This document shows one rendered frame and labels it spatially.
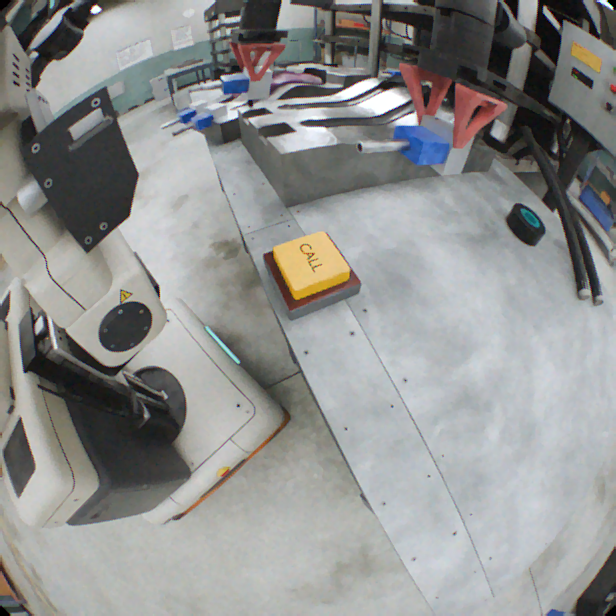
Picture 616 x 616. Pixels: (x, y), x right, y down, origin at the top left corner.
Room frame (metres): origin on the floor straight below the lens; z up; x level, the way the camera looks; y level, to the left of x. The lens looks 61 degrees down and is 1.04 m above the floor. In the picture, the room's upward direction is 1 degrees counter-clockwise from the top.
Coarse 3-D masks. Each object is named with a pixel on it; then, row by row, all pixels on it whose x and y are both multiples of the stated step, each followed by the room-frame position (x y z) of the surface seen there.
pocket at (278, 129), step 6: (264, 126) 0.40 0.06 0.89; (270, 126) 0.40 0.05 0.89; (276, 126) 0.41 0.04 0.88; (282, 126) 0.41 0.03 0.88; (288, 126) 0.40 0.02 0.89; (258, 132) 0.39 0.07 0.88; (264, 132) 0.40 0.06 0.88; (270, 132) 0.40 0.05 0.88; (276, 132) 0.41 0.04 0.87; (282, 132) 0.41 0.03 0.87; (288, 132) 0.40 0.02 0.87; (294, 132) 0.38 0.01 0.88; (264, 138) 0.38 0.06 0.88
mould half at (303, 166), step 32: (352, 96) 0.58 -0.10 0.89; (384, 96) 0.54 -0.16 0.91; (256, 128) 0.40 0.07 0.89; (320, 128) 0.38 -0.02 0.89; (352, 128) 0.39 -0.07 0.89; (384, 128) 0.41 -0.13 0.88; (256, 160) 0.43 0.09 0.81; (288, 160) 0.30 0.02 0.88; (320, 160) 0.31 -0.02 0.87; (352, 160) 0.33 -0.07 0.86; (384, 160) 0.36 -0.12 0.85; (480, 160) 0.47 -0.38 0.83; (288, 192) 0.30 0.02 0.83; (320, 192) 0.32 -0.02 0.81
